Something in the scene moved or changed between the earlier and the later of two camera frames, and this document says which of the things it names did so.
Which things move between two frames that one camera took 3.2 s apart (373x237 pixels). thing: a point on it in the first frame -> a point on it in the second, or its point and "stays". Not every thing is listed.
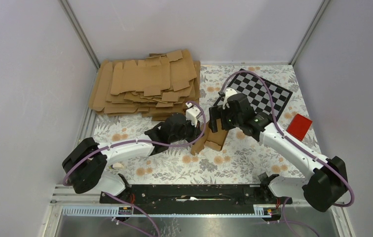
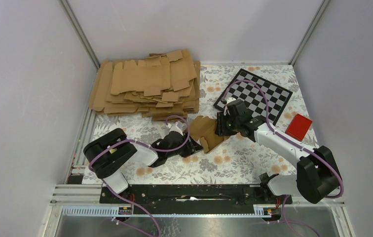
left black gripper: x=196 y=132 -> x=193 y=147
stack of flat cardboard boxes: x=159 y=87 stays
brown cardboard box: x=210 y=140 stays
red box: x=299 y=127 stays
